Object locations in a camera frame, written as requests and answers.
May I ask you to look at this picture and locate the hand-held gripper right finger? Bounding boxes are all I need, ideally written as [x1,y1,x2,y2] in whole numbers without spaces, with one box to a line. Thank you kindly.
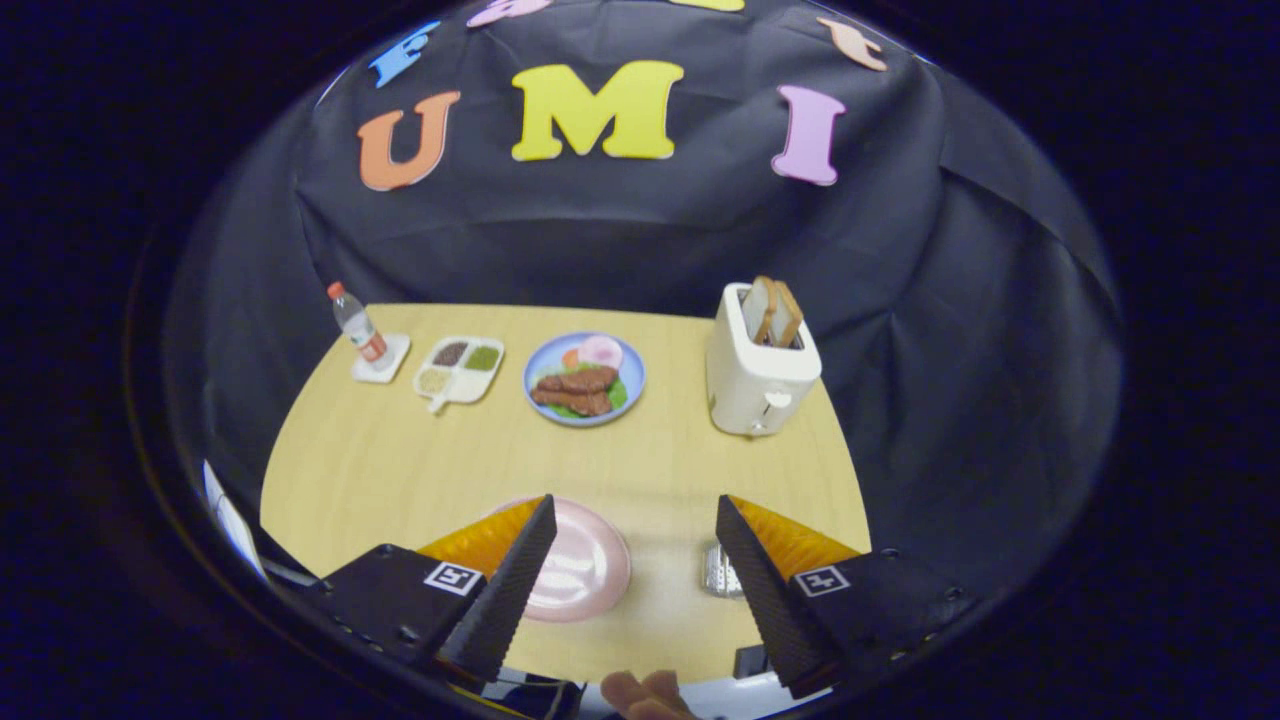
[715,494,986,701]

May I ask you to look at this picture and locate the white square coaster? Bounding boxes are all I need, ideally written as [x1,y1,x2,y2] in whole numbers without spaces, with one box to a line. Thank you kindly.
[351,333,412,385]

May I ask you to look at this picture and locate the brown sausage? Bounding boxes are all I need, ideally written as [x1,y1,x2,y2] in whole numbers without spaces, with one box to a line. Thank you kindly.
[537,366,619,394]
[530,387,613,418]

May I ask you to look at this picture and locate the green lettuce leaf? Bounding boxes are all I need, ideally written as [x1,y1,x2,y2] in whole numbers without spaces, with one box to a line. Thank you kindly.
[545,378,629,419]

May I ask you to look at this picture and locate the blue plate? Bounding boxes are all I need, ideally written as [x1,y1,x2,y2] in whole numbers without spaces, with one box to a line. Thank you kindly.
[523,332,647,429]

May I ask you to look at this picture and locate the clear water bottle red label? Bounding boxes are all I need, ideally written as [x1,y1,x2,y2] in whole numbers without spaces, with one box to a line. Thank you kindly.
[327,282,389,364]

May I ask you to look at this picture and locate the brown toast slice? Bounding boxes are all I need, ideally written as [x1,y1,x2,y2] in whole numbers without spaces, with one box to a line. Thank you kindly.
[770,281,805,349]
[750,276,779,344]

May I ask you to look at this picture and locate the pink plate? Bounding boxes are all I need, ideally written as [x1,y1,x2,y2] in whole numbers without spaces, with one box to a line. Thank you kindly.
[495,497,633,624]

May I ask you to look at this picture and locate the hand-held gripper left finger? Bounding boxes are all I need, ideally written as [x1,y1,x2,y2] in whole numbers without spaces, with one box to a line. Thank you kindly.
[300,494,559,686]

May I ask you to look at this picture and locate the white divided dish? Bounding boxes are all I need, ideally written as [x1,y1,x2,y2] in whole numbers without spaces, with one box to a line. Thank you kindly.
[413,336,506,414]

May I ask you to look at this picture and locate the white toaster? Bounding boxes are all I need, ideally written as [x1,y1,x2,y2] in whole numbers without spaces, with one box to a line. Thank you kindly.
[705,282,823,438]

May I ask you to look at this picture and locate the metal wire cutlery basket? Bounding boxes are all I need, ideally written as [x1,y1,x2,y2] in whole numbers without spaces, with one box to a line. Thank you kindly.
[702,540,747,599]

